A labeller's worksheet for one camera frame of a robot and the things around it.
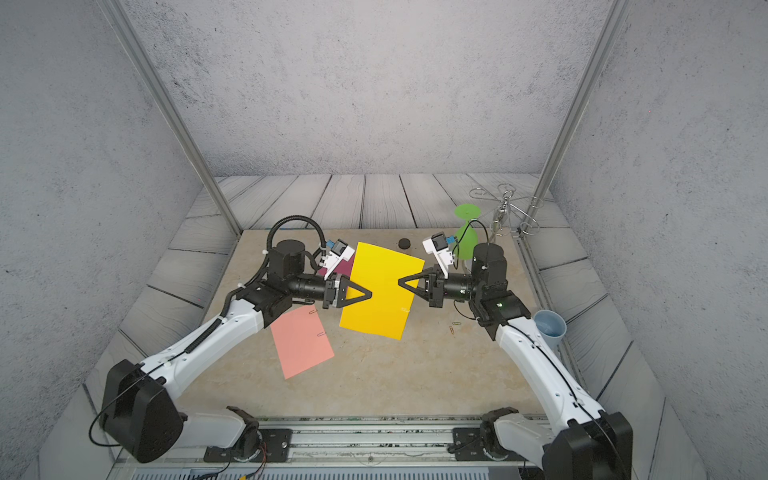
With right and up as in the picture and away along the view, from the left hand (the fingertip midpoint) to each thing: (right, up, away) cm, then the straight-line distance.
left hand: (370, 300), depth 66 cm
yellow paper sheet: (+2, +6, -1) cm, 7 cm away
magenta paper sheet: (-5, +7, -1) cm, 9 cm away
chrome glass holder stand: (+40, +22, +23) cm, 51 cm away
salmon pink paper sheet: (-23, -16, +24) cm, 37 cm away
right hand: (+7, +3, -1) cm, 8 cm away
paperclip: (+8, -2, +1) cm, 8 cm away
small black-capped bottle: (+9, +14, +38) cm, 42 cm away
